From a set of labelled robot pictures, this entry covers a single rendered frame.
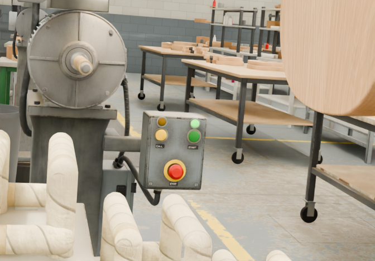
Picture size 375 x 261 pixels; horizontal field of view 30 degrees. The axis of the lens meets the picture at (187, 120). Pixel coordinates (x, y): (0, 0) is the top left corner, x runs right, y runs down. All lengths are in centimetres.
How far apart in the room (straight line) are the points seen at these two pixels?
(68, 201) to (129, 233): 8
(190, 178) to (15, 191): 98
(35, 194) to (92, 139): 105
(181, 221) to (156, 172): 100
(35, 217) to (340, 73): 43
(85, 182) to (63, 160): 125
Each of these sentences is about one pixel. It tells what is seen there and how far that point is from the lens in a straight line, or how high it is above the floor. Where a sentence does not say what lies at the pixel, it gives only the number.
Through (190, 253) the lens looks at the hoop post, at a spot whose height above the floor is 111.
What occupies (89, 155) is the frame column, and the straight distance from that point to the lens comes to 201.
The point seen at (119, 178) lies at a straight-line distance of 206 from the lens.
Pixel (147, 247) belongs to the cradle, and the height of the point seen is 105.
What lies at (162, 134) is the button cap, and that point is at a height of 107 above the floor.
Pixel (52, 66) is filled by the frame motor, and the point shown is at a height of 123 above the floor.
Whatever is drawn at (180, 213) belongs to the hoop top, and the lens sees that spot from 90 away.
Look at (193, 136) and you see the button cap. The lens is 186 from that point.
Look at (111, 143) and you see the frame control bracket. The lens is 193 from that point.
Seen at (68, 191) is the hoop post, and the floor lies 118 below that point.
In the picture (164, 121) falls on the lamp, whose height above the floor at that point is 111.
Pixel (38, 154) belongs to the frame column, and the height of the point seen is 97.
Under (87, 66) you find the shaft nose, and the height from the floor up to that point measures 125.
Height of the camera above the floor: 137
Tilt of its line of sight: 8 degrees down
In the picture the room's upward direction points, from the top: 5 degrees clockwise
